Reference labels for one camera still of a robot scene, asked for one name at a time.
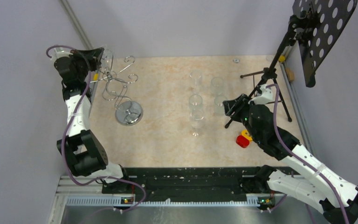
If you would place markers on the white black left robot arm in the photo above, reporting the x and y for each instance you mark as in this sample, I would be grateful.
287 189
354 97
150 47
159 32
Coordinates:
81 151

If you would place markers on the clear plain wine glass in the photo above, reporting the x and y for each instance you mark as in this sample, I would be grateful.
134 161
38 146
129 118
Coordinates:
195 81

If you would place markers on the aluminium corner frame post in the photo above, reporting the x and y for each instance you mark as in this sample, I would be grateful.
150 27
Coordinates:
76 24

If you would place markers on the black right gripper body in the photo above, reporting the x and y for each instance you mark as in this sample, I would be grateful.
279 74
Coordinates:
242 113

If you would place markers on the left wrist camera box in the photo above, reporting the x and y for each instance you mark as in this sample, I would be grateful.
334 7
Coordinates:
58 53

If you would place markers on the white cable duct strip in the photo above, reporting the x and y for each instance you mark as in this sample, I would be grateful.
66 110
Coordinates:
116 201

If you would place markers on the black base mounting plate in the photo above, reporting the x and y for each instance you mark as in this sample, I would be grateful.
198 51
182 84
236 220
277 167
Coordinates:
192 185

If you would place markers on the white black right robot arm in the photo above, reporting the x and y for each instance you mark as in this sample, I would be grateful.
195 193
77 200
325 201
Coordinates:
321 188

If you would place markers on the black tripod stand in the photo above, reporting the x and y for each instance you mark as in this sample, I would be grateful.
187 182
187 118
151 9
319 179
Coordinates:
274 71

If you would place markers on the black perforated stand plate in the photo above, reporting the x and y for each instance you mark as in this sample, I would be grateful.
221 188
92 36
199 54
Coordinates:
321 24

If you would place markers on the chrome wine glass rack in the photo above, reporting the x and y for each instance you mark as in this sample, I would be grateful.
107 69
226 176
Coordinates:
127 111

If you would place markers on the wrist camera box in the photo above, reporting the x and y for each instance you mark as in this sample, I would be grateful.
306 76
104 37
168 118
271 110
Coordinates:
263 96
58 53

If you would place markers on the cut pattern stemmed glass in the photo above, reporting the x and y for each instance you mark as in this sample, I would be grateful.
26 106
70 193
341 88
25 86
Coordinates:
217 86
218 105

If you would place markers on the red toy block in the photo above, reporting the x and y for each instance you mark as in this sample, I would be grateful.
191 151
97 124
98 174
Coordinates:
242 141

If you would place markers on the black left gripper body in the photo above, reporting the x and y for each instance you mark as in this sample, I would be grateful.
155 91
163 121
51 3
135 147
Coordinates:
86 62

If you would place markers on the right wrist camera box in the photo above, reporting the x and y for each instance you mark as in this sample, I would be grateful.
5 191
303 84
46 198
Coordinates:
263 96

